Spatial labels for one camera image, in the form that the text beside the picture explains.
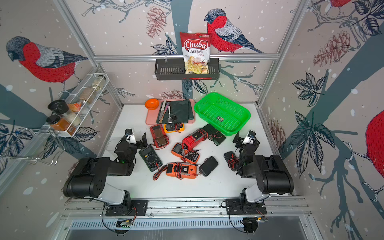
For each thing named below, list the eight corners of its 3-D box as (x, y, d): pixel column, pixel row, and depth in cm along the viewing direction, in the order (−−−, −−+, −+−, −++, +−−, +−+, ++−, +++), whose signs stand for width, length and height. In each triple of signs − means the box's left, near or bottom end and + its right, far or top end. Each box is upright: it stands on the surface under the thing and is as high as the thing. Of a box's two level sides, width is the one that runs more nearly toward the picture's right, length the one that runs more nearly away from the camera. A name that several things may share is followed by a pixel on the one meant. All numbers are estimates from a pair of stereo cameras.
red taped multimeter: (157, 149, 95) (156, 147, 93) (150, 129, 106) (149, 127, 103) (170, 144, 98) (170, 142, 95) (163, 124, 108) (162, 122, 106)
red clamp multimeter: (187, 153, 92) (186, 149, 88) (180, 145, 96) (179, 141, 91) (208, 137, 100) (209, 132, 95) (201, 131, 103) (202, 126, 98)
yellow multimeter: (165, 134, 103) (164, 131, 100) (165, 126, 107) (164, 123, 104) (184, 131, 105) (184, 128, 102) (184, 124, 109) (183, 121, 106)
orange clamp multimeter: (155, 179, 84) (153, 177, 81) (157, 164, 89) (156, 162, 86) (196, 179, 84) (196, 177, 81) (196, 164, 89) (196, 162, 86)
